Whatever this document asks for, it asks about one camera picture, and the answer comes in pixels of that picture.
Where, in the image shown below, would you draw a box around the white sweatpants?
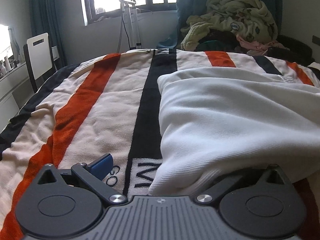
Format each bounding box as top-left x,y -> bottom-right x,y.
149,67 -> 319,195

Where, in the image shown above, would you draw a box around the white dressing table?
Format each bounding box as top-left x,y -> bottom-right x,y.
1,63 -> 34,131

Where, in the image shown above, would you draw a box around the black wall socket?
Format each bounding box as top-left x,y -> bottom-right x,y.
312,35 -> 320,46

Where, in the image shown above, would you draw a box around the lit vanity mirror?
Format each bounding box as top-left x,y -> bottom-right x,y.
0,24 -> 14,62

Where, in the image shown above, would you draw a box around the cream patterned fleece blanket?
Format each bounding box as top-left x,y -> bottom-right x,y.
181,0 -> 278,51

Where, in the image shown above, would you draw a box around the striped bed blanket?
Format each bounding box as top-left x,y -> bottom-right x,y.
1,49 -> 319,239

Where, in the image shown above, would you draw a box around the teal curtain left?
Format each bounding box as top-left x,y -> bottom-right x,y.
29,0 -> 67,69

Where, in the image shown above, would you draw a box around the pink garment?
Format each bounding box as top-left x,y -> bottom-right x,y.
236,34 -> 289,56

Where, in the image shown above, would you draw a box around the garment steamer stand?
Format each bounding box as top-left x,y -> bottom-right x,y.
117,0 -> 142,53

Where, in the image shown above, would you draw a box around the white black chair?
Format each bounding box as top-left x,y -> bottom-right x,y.
23,33 -> 55,93

